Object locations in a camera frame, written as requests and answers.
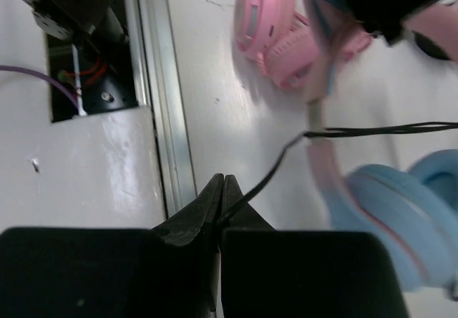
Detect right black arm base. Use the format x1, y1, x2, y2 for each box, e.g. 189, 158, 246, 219
22, 0, 138, 122

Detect pink gaming headphones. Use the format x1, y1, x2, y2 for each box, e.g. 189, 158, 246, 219
232, 0, 371, 90

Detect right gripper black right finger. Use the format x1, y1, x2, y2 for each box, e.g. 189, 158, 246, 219
220, 174, 411, 318

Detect thin black audio cable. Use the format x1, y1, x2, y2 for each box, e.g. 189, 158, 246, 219
214, 121, 458, 228

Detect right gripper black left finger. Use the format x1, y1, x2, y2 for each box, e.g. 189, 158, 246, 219
1, 174, 224, 317

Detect blue pink cat-ear headphones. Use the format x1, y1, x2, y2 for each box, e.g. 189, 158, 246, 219
303, 0, 457, 300

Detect aluminium front rail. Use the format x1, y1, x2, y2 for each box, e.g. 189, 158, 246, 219
138, 0, 196, 216

